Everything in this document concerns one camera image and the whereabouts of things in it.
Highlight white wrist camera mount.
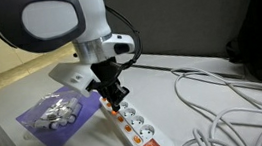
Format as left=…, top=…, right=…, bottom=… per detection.
left=46, top=58, right=102, bottom=103

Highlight clear plastic container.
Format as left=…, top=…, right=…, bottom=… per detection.
left=17, top=88, right=87, bottom=135

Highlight white power strip orange switches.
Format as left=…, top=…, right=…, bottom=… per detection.
left=98, top=88, right=175, bottom=146

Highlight white power cable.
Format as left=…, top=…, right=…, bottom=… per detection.
left=165, top=57, right=262, bottom=146

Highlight purple mat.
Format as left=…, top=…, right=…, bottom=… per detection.
left=11, top=81, right=110, bottom=146

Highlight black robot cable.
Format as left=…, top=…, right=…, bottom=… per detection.
left=105, top=1, right=146, bottom=74

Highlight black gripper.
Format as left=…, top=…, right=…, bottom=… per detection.
left=83, top=59, right=133, bottom=116

